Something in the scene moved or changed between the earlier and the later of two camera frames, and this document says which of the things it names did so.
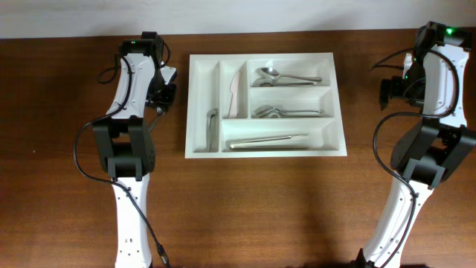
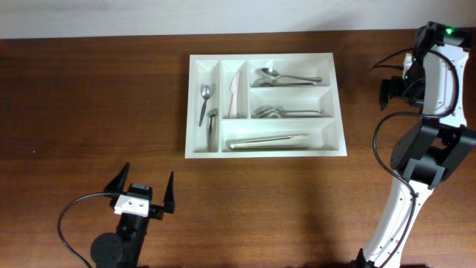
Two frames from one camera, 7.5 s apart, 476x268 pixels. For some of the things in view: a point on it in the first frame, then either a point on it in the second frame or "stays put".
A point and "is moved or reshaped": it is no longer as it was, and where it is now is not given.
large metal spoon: (264, 82) stays put
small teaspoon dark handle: (159, 113) to (206, 93)
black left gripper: (164, 103) to (156, 211)
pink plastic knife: (234, 88) stays put
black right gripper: (397, 93) stays put
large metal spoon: (273, 74) stays put
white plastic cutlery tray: (263, 105) stays put
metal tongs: (271, 143) stays put
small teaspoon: (212, 131) is moved or reshaped
